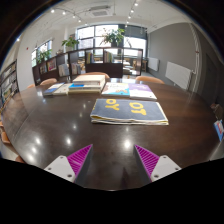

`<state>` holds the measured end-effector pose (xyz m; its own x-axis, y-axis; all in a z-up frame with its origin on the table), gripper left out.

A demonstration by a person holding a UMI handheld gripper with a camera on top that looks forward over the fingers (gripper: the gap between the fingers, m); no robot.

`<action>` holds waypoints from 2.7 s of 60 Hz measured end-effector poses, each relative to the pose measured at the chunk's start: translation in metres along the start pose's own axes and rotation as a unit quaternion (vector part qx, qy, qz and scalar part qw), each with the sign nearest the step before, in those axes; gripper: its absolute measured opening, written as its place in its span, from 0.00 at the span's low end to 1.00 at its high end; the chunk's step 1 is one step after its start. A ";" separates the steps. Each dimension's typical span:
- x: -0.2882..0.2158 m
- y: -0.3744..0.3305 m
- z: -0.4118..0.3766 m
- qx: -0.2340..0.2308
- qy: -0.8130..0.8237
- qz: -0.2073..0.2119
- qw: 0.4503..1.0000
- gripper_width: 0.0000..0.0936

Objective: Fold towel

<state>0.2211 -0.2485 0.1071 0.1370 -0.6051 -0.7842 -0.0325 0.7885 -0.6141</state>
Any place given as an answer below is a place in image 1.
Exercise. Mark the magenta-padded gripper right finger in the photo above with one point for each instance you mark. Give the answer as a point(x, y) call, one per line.
point(163, 165)

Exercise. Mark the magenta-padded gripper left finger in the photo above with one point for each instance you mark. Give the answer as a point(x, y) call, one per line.
point(58, 165)

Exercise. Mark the blue and white sign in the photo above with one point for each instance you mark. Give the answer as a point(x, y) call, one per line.
point(219, 129)

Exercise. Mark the small dark blue book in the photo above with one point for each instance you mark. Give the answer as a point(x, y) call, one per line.
point(50, 90)

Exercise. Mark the small white book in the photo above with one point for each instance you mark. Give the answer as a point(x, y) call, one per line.
point(63, 89)

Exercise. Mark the purple and white book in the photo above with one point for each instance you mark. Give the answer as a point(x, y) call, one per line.
point(141, 91)

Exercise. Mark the cream yellow book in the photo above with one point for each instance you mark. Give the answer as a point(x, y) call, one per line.
point(83, 91)

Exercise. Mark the blue and white book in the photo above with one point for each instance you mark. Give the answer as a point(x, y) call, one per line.
point(80, 86)

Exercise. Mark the white illustrated book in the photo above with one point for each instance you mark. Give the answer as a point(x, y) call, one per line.
point(115, 90)

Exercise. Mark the large white radiator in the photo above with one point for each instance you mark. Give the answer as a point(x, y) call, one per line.
point(178, 75)

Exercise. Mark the small white radiator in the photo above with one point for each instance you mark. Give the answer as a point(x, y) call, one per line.
point(153, 64)

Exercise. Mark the dark open shelf unit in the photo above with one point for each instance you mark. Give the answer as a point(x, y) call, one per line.
point(103, 69)

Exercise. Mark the small potted plant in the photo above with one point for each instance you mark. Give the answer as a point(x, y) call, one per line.
point(44, 55)

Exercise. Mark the medium potted plant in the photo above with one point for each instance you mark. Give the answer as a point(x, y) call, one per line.
point(70, 42)

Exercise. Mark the large potted plant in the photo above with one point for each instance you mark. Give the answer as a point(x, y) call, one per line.
point(113, 36)

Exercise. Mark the ceiling spot lights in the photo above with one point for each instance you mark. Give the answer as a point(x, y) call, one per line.
point(64, 12)

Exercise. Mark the ceiling air conditioner unit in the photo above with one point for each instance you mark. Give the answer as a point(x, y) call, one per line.
point(100, 11)

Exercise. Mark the wall bookshelf with books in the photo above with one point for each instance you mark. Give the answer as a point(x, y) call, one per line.
point(8, 83)

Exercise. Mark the white wall pipe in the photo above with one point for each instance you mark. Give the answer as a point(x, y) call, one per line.
point(196, 60)

